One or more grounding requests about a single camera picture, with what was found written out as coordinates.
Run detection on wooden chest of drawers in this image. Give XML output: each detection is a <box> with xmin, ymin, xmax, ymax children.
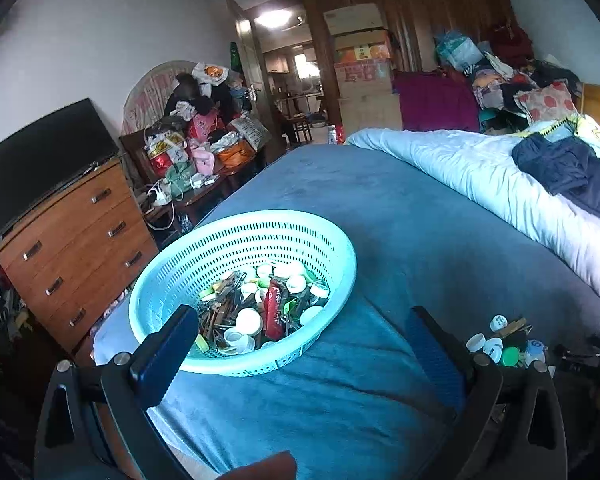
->
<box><xmin>0</xmin><ymin>157</ymin><xmax>160</xmax><ymax>356</ymax></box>

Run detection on bundle of wooden clothespins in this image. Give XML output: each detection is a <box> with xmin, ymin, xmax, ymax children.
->
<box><xmin>199</xmin><ymin>270</ymin><xmax>251</xmax><ymax>347</ymax></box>

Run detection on magenta cloth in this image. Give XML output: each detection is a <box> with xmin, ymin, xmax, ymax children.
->
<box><xmin>394</xmin><ymin>71</ymin><xmax>481</xmax><ymax>133</ymax></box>

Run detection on plain cardboard box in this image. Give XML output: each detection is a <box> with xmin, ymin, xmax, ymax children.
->
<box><xmin>324</xmin><ymin>4</ymin><xmax>385</xmax><ymax>37</ymax></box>

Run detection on black flat television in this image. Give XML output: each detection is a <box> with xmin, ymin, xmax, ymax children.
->
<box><xmin>0</xmin><ymin>98</ymin><xmax>120</xmax><ymax>233</ymax></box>

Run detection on pink round board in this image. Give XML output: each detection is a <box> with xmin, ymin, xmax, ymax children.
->
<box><xmin>120</xmin><ymin>60</ymin><xmax>196</xmax><ymax>137</ymax></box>

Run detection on large brown cardboard box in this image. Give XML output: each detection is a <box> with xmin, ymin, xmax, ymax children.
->
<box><xmin>337</xmin><ymin>92</ymin><xmax>404</xmax><ymax>134</ymax></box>

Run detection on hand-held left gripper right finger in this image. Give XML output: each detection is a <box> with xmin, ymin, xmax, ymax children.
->
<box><xmin>407</xmin><ymin>306</ymin><xmax>568</xmax><ymax>480</ymax></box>

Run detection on blue bed blanket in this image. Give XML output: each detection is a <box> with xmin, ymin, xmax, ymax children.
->
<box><xmin>92</xmin><ymin>144</ymin><xmax>600</xmax><ymax>480</ymax></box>

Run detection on floor clutter heap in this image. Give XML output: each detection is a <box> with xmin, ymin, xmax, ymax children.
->
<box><xmin>0</xmin><ymin>210</ymin><xmax>33</xmax><ymax>361</ymax></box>

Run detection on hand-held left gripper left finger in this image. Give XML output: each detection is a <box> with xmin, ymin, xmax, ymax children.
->
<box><xmin>34</xmin><ymin>305</ymin><xmax>199</xmax><ymax>480</ymax></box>

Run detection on wooden clothespin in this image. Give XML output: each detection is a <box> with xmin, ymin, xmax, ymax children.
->
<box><xmin>500</xmin><ymin>317</ymin><xmax>529</xmax><ymax>337</ymax></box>

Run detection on reddish brown rounded object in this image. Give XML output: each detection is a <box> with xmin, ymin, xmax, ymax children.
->
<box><xmin>214</xmin><ymin>451</ymin><xmax>299</xmax><ymax>480</ymax></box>

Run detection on white power strip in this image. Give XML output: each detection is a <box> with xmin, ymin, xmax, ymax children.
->
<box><xmin>147</xmin><ymin>185</ymin><xmax>174</xmax><ymax>207</ymax></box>

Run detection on ceiling lamp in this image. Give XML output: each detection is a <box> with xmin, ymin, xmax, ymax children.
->
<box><xmin>254</xmin><ymin>9</ymin><xmax>293</xmax><ymax>30</ymax></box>

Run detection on brown wooden door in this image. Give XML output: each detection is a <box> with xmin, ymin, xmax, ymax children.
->
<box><xmin>225</xmin><ymin>0</ymin><xmax>277</xmax><ymax>153</ymax></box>

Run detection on orange bag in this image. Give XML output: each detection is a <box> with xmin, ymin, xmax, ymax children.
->
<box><xmin>216</xmin><ymin>140</ymin><xmax>256</xmax><ymax>169</ymax></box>

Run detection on dark wooden side table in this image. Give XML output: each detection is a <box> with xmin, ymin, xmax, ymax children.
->
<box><xmin>119</xmin><ymin>130</ymin><xmax>277</xmax><ymax>228</ymax></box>

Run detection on orange print cardboard box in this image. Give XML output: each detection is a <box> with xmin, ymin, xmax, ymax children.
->
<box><xmin>334</xmin><ymin>30</ymin><xmax>394</xmax><ymax>64</ymax></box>

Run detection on pink print cardboard box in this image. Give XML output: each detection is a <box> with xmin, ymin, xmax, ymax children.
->
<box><xmin>334</xmin><ymin>60</ymin><xmax>396</xmax><ymax>98</ymax></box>

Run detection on white duvet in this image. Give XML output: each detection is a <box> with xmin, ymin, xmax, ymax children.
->
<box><xmin>347</xmin><ymin>127</ymin><xmax>600</xmax><ymax>303</ymax></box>

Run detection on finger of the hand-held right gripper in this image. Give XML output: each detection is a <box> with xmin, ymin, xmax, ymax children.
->
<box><xmin>554</xmin><ymin>342</ymin><xmax>600</xmax><ymax>376</ymax></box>

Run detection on floral red white pillow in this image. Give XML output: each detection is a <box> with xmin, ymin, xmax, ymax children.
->
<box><xmin>514</xmin><ymin>81</ymin><xmax>579</xmax><ymax>125</ymax></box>

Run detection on red white plastic bag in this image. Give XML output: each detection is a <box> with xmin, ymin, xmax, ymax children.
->
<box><xmin>145</xmin><ymin>130</ymin><xmax>189</xmax><ymax>177</ymax></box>

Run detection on red snack packet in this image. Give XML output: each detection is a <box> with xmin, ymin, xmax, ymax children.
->
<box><xmin>261</xmin><ymin>280</ymin><xmax>287</xmax><ymax>339</ymax></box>

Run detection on dark wooden wardrobe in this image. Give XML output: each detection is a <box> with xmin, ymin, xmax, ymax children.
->
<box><xmin>294</xmin><ymin>0</ymin><xmax>517</xmax><ymax>133</ymax></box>

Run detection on navy blue jacket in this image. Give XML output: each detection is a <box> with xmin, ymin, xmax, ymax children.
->
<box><xmin>511</xmin><ymin>132</ymin><xmax>600</xmax><ymax>233</ymax></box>

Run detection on teal plastic basket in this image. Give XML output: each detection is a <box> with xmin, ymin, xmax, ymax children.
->
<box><xmin>128</xmin><ymin>210</ymin><xmax>357</xmax><ymax>377</ymax></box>

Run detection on heap of mixed clothes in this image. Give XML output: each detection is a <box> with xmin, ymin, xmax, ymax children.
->
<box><xmin>435</xmin><ymin>22</ymin><xmax>583</xmax><ymax>128</ymax></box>

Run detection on blue white plastic bag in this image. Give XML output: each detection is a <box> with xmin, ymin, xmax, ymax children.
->
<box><xmin>434</xmin><ymin>30</ymin><xmax>484</xmax><ymax>72</ymax></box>

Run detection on pile of bottle caps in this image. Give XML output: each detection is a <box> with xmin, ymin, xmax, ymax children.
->
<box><xmin>197</xmin><ymin>260</ymin><xmax>332</xmax><ymax>357</ymax></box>

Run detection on pile of bags and clothes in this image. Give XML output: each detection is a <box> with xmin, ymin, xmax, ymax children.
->
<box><xmin>142</xmin><ymin>60</ymin><xmax>273</xmax><ymax>196</ymax></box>

